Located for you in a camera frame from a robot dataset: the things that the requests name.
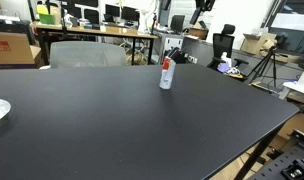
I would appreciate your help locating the white red spray can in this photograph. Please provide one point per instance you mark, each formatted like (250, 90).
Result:
(166, 78)

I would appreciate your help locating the white drawer cabinet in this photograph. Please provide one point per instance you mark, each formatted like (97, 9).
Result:
(173, 43)

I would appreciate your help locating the grey chair back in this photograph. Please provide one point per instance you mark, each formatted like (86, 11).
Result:
(87, 55)

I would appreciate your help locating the purple cloth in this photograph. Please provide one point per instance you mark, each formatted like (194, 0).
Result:
(223, 67)

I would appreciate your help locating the small cardboard box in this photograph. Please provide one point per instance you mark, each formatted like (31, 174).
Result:
(198, 31)

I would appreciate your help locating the wooden desk with black legs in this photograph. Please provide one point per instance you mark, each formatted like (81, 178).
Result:
(102, 30)

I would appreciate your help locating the white plastic bottle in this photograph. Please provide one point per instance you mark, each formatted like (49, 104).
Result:
(225, 59)

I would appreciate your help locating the black office chair with headrest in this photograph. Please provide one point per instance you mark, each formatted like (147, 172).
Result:
(223, 43)

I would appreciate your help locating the open cardboard box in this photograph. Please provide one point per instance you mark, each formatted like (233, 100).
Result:
(257, 43)

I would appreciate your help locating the black table leg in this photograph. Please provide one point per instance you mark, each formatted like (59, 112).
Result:
(257, 153)

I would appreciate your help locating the yellow green folder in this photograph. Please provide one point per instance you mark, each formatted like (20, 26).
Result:
(45, 15)

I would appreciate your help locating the large brown cardboard box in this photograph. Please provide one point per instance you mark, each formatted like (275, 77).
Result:
(10, 50)

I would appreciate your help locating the white side table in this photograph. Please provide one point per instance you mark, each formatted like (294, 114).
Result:
(300, 85)

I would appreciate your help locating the black perforated breadboard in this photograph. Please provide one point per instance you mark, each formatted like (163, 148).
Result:
(285, 163)

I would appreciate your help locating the black camera tripod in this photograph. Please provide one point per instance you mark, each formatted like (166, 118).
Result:
(267, 65)

